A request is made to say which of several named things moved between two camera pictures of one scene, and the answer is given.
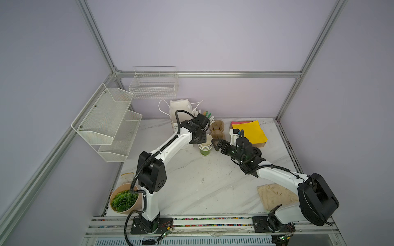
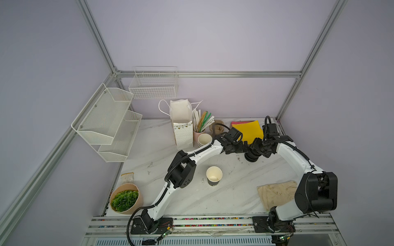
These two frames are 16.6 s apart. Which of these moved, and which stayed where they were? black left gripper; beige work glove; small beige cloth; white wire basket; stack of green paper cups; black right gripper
Moved: black left gripper; black right gripper
Stayed: stack of green paper cups; small beige cloth; beige work glove; white wire basket
